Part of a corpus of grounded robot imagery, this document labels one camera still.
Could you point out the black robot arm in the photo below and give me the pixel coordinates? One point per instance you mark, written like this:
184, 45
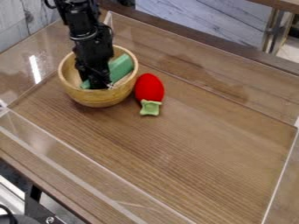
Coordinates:
78, 15

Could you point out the clear acrylic corner bracket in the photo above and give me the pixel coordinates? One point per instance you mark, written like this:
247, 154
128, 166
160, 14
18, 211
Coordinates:
108, 19

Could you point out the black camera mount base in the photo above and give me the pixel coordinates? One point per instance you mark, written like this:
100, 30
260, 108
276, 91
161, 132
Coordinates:
22, 211

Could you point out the metal table leg background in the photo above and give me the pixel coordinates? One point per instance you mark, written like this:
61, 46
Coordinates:
276, 30

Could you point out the red plush strawberry toy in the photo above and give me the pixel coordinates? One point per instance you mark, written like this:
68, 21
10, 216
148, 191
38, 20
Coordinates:
149, 94

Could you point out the green block stick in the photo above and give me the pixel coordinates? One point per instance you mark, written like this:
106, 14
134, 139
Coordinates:
120, 67

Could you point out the brown wooden bowl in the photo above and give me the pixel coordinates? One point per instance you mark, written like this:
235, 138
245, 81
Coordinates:
96, 98

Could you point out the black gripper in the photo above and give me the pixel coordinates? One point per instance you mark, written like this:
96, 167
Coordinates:
93, 51

